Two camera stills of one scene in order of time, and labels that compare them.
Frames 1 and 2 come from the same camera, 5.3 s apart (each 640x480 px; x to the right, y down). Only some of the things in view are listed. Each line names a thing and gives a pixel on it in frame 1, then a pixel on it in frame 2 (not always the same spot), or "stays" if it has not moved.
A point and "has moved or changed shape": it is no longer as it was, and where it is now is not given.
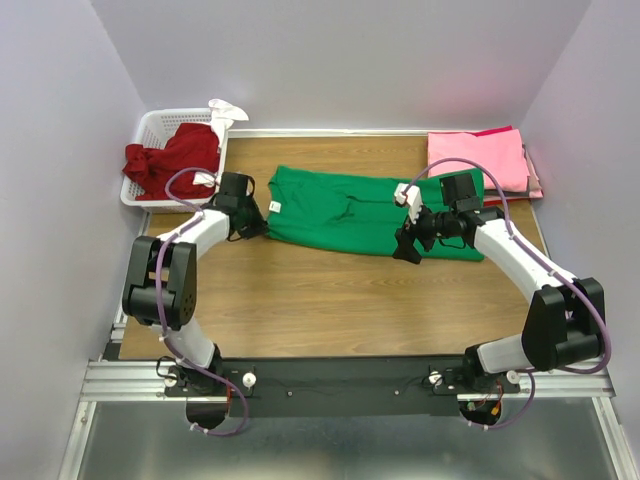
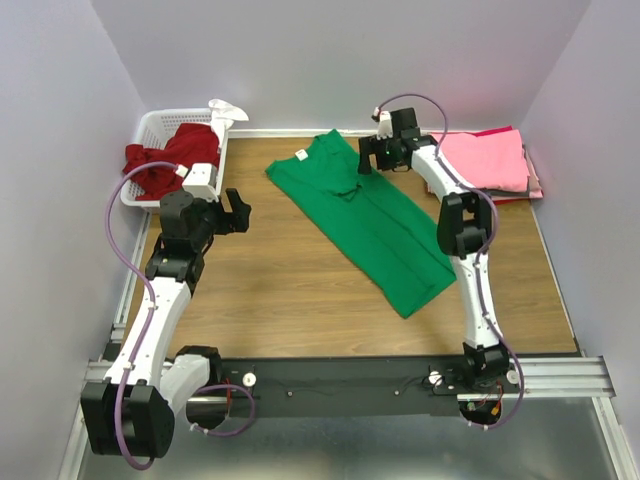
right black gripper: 405,238 → 369,145
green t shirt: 346,211 has moved or changed shape
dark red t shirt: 149,169 stays
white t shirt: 222,116 stays
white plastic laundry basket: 155,129 stays
